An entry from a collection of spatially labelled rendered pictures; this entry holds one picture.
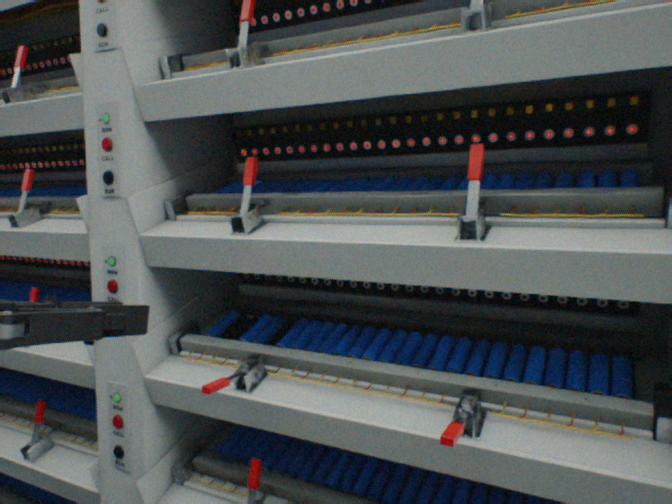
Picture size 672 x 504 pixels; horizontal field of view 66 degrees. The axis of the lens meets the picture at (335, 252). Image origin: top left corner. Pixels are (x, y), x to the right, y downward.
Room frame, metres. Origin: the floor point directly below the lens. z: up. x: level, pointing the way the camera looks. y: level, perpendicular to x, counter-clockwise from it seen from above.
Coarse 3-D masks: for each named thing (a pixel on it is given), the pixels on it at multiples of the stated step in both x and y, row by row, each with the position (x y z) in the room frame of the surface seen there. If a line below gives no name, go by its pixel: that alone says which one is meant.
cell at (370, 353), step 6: (384, 330) 0.65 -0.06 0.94; (390, 330) 0.65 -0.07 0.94; (378, 336) 0.64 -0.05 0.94; (384, 336) 0.64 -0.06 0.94; (390, 336) 0.65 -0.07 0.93; (372, 342) 0.63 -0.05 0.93; (378, 342) 0.63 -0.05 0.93; (384, 342) 0.63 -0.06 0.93; (372, 348) 0.61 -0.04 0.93; (378, 348) 0.62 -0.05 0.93; (384, 348) 0.63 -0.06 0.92; (366, 354) 0.60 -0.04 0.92; (372, 354) 0.60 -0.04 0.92; (378, 354) 0.61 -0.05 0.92; (372, 360) 0.60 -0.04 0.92
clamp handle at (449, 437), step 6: (462, 402) 0.48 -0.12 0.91; (462, 408) 0.49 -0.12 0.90; (468, 408) 0.48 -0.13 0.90; (462, 414) 0.48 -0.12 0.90; (468, 414) 0.48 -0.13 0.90; (456, 420) 0.46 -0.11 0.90; (462, 420) 0.46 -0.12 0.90; (450, 426) 0.45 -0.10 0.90; (456, 426) 0.45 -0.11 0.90; (462, 426) 0.45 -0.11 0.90; (444, 432) 0.43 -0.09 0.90; (450, 432) 0.43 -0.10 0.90; (456, 432) 0.43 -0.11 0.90; (462, 432) 0.45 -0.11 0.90; (444, 438) 0.43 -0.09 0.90; (450, 438) 0.42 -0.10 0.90; (456, 438) 0.43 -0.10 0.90; (444, 444) 0.43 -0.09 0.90; (450, 444) 0.42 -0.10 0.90
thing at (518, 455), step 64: (192, 320) 0.74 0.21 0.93; (576, 320) 0.58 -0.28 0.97; (192, 384) 0.64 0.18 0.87; (320, 384) 0.59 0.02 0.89; (640, 384) 0.51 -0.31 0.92; (384, 448) 0.52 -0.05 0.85; (448, 448) 0.48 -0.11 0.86; (512, 448) 0.46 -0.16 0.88; (576, 448) 0.45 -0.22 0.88; (640, 448) 0.44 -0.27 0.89
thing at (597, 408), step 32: (224, 352) 0.67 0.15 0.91; (256, 352) 0.64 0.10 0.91; (288, 352) 0.63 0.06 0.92; (352, 384) 0.57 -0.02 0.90; (384, 384) 0.56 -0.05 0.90; (416, 384) 0.54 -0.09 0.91; (448, 384) 0.53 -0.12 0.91; (480, 384) 0.52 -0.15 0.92; (512, 384) 0.51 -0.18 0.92; (512, 416) 0.49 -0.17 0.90; (576, 416) 0.47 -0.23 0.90; (608, 416) 0.46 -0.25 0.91; (640, 416) 0.45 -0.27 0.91
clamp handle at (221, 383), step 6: (240, 366) 0.61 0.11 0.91; (246, 366) 0.61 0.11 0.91; (240, 372) 0.60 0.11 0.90; (246, 372) 0.60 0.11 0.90; (222, 378) 0.58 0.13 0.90; (228, 378) 0.58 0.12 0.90; (234, 378) 0.58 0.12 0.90; (240, 378) 0.60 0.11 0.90; (210, 384) 0.56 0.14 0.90; (216, 384) 0.56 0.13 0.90; (222, 384) 0.56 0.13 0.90; (228, 384) 0.57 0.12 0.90; (204, 390) 0.55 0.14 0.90; (210, 390) 0.55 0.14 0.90; (216, 390) 0.55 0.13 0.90
